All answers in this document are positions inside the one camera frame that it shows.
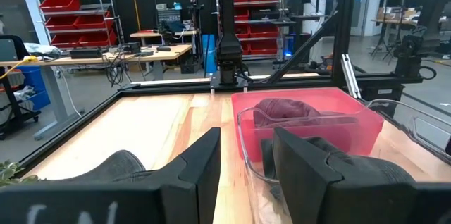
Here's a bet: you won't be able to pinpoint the maroon cap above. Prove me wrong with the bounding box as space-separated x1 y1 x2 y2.
252 97 359 129

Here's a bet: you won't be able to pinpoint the dark grey cap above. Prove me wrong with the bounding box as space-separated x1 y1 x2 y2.
45 135 417 204

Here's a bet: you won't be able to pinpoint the black cart with bins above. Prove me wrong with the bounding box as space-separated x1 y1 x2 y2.
0 72 42 141

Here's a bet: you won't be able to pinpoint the yellow pole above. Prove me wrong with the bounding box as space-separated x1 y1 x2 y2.
128 0 142 32

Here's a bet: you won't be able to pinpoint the metal wire shelf rack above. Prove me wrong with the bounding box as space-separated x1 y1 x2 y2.
30 0 125 49

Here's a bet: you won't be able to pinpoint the black vertical frame post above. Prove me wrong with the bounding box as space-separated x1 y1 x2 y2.
330 0 359 89

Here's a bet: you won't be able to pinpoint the rack of red bins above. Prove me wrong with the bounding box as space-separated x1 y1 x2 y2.
232 0 283 61

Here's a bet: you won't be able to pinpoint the black diagonal frame brace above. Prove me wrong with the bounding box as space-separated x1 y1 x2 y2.
266 11 340 85

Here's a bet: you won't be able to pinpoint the black device with cable loop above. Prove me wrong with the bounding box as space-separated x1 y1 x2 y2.
393 25 438 81

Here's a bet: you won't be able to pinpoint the black table edge frame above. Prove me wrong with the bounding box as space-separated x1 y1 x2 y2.
17 71 451 180

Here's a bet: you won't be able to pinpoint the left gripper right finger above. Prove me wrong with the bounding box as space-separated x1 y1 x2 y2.
273 127 451 224

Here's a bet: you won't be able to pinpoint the red storage bin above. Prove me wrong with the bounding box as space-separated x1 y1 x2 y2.
44 15 77 32
50 33 82 47
73 13 114 30
78 29 118 48
39 0 82 13

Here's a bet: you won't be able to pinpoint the artificial green plant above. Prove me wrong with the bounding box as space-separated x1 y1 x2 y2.
0 159 40 188

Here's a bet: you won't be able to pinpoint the blue storage tub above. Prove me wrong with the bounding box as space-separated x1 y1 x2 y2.
16 66 51 111

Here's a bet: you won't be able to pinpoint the silver aluminium bar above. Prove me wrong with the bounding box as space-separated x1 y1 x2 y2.
340 53 362 99

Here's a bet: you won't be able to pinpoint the pink translucent plastic bin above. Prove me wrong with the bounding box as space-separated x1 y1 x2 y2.
230 87 385 164

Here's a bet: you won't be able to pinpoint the small wooden desk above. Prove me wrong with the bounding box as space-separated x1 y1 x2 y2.
129 29 198 47

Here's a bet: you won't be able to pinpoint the long wooden desk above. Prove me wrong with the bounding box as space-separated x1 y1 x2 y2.
0 43 193 141

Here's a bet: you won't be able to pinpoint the blue cylindrical container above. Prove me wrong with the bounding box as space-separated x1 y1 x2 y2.
202 33 218 76

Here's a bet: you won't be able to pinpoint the clear plastic bin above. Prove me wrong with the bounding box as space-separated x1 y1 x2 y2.
236 98 451 224

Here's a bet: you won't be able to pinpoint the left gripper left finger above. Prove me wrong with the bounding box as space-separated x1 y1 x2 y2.
0 127 222 224

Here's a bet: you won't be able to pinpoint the yellow cable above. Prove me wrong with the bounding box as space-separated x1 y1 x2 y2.
0 55 39 80

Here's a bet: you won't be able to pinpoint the black framed grey panel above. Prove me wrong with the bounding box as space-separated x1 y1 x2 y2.
0 35 30 61

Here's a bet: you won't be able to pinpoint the tangled black cables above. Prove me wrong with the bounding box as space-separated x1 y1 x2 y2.
101 49 133 88

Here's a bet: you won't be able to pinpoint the flat black box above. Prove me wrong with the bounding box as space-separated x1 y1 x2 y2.
69 48 104 60

